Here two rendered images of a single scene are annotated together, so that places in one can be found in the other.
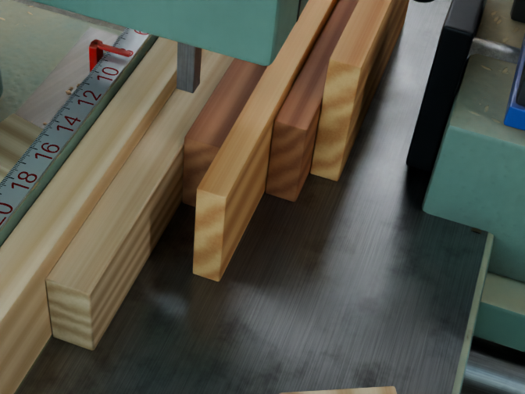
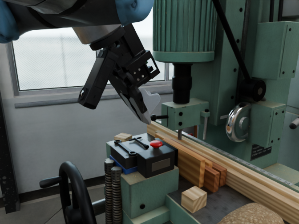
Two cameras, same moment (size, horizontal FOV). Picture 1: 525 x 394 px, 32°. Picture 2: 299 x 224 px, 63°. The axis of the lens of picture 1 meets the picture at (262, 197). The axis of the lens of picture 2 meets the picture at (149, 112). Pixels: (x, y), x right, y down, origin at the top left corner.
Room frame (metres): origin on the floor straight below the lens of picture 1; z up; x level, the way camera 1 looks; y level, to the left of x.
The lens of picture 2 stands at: (0.78, -0.54, 1.25)
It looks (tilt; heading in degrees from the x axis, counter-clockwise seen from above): 16 degrees down; 134
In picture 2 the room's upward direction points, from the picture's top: straight up
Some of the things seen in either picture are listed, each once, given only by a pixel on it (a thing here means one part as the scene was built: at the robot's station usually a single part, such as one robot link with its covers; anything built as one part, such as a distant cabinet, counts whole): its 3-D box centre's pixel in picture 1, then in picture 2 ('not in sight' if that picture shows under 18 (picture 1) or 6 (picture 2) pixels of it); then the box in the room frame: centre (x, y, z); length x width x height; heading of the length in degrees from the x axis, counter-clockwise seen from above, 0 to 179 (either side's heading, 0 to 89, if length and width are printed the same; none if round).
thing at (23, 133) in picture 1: (18, 166); not in sight; (0.41, 0.16, 0.82); 0.04 x 0.04 x 0.04; 62
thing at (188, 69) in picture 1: (189, 44); (179, 132); (0.35, 0.04, 0.97); 0.01 x 0.01 x 0.05; 76
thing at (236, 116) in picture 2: not in sight; (241, 122); (0.50, 0.14, 1.02); 0.12 x 0.03 x 0.12; 76
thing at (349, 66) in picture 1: (372, 38); (181, 160); (0.43, -0.05, 0.94); 0.16 x 0.02 x 0.08; 166
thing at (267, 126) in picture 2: not in sight; (262, 122); (0.55, 0.18, 1.02); 0.09 x 0.07 x 0.12; 166
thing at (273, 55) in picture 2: not in sight; (277, 50); (0.55, 0.21, 1.23); 0.09 x 0.08 x 0.15; 76
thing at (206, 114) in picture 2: not in sight; (204, 124); (0.41, 0.09, 1.00); 0.02 x 0.02 x 0.10; 76
